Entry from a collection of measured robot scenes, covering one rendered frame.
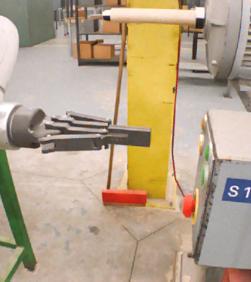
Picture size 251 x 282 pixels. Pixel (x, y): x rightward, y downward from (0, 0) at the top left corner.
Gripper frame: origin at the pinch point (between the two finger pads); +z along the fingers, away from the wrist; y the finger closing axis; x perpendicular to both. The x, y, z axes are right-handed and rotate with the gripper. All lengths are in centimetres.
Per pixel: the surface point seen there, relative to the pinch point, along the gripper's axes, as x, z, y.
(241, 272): -46, 31, -9
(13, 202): -57, -58, -38
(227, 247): -10.2, 16.6, 12.7
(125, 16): 17.6, -4.5, -20.8
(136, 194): -96, -13, -100
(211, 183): 0.8, 12.4, 12.1
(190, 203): -8.2, 10.9, 5.9
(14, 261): -86, -59, -27
